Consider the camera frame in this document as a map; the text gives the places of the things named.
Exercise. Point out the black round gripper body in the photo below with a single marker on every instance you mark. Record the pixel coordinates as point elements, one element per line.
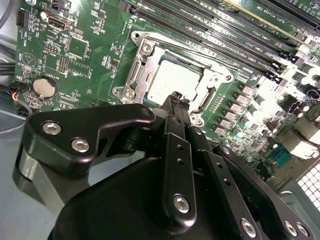
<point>112,207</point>

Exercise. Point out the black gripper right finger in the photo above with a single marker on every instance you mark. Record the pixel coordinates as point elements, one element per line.
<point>220,175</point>

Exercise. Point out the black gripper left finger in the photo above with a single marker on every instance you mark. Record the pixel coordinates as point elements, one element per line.
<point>62,130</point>

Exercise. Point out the silver CPU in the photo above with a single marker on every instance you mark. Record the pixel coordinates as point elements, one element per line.
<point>172,77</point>

